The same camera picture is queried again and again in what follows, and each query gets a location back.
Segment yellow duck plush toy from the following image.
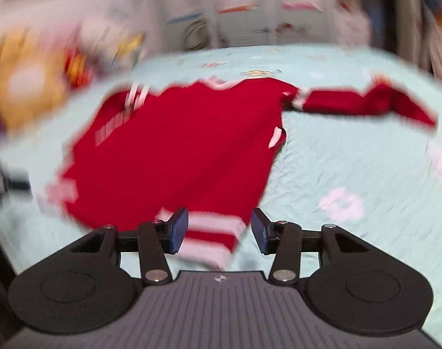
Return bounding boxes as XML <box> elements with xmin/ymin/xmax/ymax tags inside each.
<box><xmin>0</xmin><ymin>29</ymin><xmax>67</xmax><ymax>131</ymax></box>

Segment red plush cushion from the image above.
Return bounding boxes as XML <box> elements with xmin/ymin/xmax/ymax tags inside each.
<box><xmin>64</xmin><ymin>49</ymin><xmax>94</xmax><ymax>88</ymax></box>

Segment mint quilted bee-print bedspread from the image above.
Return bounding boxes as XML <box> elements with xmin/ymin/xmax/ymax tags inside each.
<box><xmin>0</xmin><ymin>44</ymin><xmax>442</xmax><ymax>346</ymax></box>

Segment grey sliding-door wardrobe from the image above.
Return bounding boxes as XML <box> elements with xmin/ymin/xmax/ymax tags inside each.
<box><xmin>159</xmin><ymin>0</ymin><xmax>370</xmax><ymax>49</ymax></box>

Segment red white-striped knit sweater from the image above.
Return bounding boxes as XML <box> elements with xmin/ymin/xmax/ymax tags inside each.
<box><xmin>48</xmin><ymin>76</ymin><xmax>438</xmax><ymax>266</ymax></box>

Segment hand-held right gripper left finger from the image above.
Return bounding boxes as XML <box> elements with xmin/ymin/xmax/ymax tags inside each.
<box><xmin>71</xmin><ymin>207</ymin><xmax>189</xmax><ymax>286</ymax></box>

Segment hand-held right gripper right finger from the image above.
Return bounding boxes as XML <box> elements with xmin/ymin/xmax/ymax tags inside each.
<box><xmin>251</xmin><ymin>207</ymin><xmax>369</xmax><ymax>286</ymax></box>

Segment white cat plush toy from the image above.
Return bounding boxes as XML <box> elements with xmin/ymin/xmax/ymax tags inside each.
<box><xmin>72</xmin><ymin>15</ymin><xmax>145</xmax><ymax>77</ymax></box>

